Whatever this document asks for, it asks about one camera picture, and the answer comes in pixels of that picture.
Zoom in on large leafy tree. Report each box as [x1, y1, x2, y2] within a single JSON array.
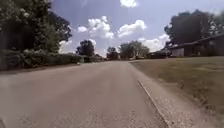
[[0, 0, 73, 54]]

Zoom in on row of distant trees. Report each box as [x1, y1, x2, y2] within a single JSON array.
[[106, 40, 151, 61]]

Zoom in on grey asphalt road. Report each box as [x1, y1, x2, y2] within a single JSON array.
[[0, 60, 169, 128]]

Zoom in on low house with dark roof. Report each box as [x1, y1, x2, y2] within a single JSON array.
[[169, 32, 224, 58]]

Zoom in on pale concrete kerb strip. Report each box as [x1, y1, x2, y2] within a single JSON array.
[[128, 61, 224, 128]]

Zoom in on round green tree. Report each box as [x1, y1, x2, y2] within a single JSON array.
[[75, 39, 96, 57]]

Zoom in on dry grass lawn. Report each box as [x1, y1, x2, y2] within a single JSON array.
[[130, 55, 224, 116]]

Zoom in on tall dark tree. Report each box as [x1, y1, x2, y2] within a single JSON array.
[[163, 9, 214, 48]]

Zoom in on low green hedge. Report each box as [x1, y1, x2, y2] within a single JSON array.
[[0, 49, 104, 71]]

